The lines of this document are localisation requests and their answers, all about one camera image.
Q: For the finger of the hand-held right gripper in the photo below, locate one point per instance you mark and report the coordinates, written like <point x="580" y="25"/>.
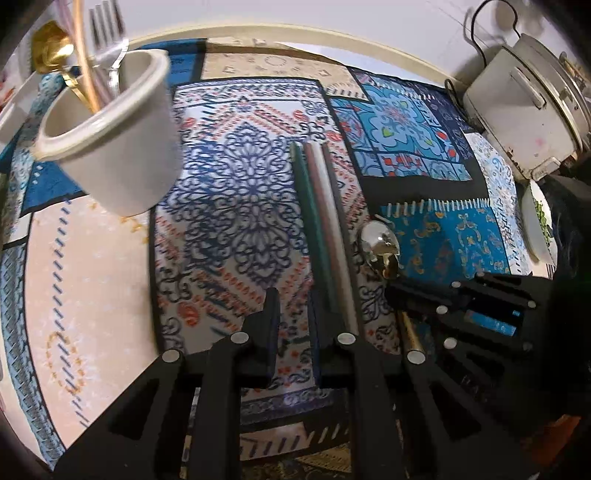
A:
<point x="461" y="290"/>
<point x="489" y="323"/>

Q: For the patterned blue mat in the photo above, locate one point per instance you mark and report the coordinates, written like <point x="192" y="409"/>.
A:
<point x="231" y="207"/>

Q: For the white ceramic cup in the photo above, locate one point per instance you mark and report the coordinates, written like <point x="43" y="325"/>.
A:
<point x="124" y="161"/>

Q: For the white rice cooker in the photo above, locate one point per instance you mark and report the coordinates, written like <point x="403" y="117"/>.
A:
<point x="517" y="120"/>

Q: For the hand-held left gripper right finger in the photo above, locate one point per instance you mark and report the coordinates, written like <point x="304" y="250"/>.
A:
<point x="316" y="334"/>

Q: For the copper chopstick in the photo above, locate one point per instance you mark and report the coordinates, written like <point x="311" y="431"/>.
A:
<point x="85" y="55"/>

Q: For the silver fork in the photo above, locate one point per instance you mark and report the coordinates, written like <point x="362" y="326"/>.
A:
<point x="108" y="27"/>

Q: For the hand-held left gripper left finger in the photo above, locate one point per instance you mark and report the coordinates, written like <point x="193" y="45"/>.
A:
<point x="273" y="325"/>

